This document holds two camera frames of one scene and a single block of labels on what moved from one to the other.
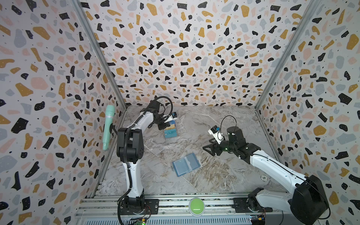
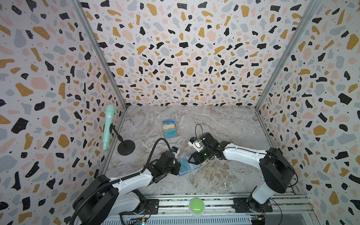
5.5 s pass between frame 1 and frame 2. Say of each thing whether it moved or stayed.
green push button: stayed
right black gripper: moved
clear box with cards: stayed
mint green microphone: stayed
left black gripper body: moved
